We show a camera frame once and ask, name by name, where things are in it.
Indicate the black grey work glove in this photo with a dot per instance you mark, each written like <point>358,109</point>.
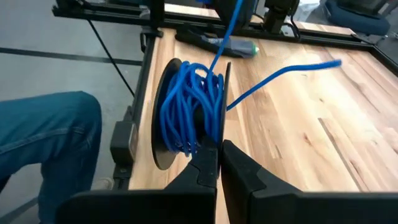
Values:
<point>236,46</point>

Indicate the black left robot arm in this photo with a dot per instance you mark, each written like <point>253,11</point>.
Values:
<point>278,15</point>

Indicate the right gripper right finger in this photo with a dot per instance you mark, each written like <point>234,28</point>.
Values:
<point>311,208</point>

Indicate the leg in blue jeans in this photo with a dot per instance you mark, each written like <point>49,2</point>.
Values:
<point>46,130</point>

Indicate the grey office chair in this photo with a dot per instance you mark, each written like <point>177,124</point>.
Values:
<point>357,20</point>

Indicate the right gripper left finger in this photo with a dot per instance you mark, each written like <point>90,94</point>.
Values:
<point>140,208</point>

